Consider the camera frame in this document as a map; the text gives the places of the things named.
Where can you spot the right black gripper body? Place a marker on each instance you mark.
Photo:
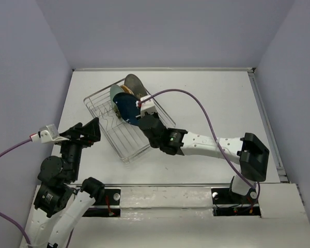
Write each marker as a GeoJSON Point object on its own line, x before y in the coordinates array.
{"type": "Point", "coordinates": [153, 143]}

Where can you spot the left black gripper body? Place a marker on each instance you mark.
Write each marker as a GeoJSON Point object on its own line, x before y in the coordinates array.
{"type": "Point", "coordinates": [73, 150]}

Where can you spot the dark blue leaf plate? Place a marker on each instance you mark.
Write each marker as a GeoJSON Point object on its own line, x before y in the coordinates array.
{"type": "Point", "coordinates": [127, 107]}

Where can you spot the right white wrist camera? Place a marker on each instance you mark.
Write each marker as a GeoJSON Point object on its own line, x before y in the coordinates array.
{"type": "Point", "coordinates": [146, 106]}

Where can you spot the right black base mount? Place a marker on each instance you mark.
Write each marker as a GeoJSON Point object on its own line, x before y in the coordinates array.
{"type": "Point", "coordinates": [226, 203]}

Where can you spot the orange woven round plate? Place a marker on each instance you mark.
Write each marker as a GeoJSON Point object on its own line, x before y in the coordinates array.
{"type": "Point", "coordinates": [126, 89]}

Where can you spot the teal flower plate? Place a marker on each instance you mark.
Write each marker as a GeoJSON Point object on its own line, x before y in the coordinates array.
{"type": "Point", "coordinates": [114, 90]}

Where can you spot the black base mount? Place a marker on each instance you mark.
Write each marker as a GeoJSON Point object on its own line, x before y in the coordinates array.
{"type": "Point", "coordinates": [106, 207]}
{"type": "Point", "coordinates": [226, 203]}

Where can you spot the metal wire dish rack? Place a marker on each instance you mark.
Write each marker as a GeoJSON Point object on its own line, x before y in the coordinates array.
{"type": "Point", "coordinates": [127, 140]}

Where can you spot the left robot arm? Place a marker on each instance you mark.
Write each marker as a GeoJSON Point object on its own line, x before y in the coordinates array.
{"type": "Point", "coordinates": [57, 206]}

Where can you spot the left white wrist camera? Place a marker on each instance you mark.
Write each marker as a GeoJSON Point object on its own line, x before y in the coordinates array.
{"type": "Point", "coordinates": [48, 135]}

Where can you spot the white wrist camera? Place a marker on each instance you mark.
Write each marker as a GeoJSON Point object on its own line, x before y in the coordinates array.
{"type": "Point", "coordinates": [48, 135]}
{"type": "Point", "coordinates": [146, 106]}

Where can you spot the grey reindeer plate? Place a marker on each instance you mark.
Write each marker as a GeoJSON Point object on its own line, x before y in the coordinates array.
{"type": "Point", "coordinates": [135, 85]}

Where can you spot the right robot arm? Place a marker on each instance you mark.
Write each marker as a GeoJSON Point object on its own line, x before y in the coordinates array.
{"type": "Point", "coordinates": [247, 156]}

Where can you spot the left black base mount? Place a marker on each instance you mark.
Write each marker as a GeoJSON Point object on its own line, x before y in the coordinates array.
{"type": "Point", "coordinates": [106, 207]}

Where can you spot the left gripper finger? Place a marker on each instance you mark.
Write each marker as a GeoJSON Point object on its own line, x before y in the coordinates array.
{"type": "Point", "coordinates": [90, 132]}
{"type": "Point", "coordinates": [73, 132]}

